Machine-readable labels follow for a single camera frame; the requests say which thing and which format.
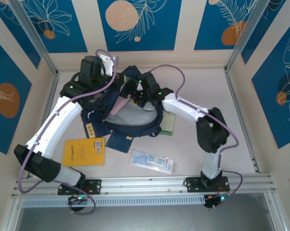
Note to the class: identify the navy blue backpack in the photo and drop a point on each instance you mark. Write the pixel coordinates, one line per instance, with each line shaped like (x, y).
(140, 131)

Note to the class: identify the green notebook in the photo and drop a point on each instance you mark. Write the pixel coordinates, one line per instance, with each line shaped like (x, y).
(167, 124)

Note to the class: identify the navy book with yellow label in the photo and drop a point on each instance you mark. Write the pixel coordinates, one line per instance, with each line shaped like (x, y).
(99, 130)
(118, 143)

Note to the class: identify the clear plastic packet blue contents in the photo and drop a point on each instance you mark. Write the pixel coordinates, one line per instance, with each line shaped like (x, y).
(152, 161)

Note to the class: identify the yellow book with barcode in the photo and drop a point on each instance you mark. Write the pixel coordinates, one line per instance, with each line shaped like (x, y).
(84, 151)

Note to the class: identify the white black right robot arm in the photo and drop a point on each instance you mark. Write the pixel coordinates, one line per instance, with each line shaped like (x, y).
(183, 107)

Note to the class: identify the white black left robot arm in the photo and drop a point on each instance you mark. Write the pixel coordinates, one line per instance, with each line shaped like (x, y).
(53, 125)

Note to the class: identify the left controller board with LED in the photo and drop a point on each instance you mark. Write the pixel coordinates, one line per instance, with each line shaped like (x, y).
(78, 199)

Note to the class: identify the controller board with led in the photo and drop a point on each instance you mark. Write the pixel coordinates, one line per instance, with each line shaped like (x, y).
(78, 199)
(217, 199)

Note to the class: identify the right controller board with LED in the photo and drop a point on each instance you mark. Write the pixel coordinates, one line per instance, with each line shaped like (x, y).
(217, 199)

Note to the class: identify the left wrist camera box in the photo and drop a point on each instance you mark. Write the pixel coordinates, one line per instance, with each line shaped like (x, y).
(106, 65)

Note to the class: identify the aluminium side rail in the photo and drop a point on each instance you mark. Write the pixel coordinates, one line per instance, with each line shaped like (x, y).
(51, 96)
(233, 96)

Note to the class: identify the aluminium frame post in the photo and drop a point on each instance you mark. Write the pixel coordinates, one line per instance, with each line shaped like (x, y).
(11, 214)
(245, 36)
(275, 214)
(34, 41)

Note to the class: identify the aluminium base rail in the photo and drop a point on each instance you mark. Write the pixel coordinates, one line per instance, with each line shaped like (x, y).
(144, 185)

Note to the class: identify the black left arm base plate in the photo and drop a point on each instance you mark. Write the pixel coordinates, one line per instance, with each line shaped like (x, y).
(94, 186)

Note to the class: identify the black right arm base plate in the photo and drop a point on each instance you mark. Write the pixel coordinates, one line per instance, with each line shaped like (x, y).
(192, 184)

